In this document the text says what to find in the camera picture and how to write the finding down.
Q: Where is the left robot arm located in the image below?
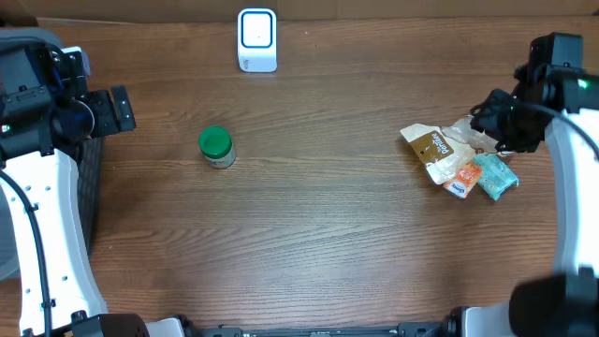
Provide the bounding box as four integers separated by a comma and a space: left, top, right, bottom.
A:
1, 31, 186, 336

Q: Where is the orange Kleenex tissue pack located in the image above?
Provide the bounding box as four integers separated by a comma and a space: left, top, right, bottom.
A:
443, 162, 483, 198

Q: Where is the brown white snack pouch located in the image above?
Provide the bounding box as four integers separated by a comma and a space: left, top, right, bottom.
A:
401, 115, 512, 184

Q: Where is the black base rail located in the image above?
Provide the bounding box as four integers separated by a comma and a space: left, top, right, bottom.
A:
183, 322, 447, 337

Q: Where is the grey plastic mesh basket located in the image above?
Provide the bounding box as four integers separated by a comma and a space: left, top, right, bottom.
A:
1, 27, 104, 281

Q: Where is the white barcode scanner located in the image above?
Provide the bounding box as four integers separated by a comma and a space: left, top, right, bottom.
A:
237, 7, 278, 73

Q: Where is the teal wet wipes pack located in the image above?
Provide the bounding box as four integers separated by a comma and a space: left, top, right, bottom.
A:
473, 154, 519, 201

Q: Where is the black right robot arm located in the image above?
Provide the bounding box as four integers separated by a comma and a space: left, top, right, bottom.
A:
436, 32, 598, 336

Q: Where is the green lid jar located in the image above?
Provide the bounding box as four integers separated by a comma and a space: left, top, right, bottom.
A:
198, 125, 237, 169

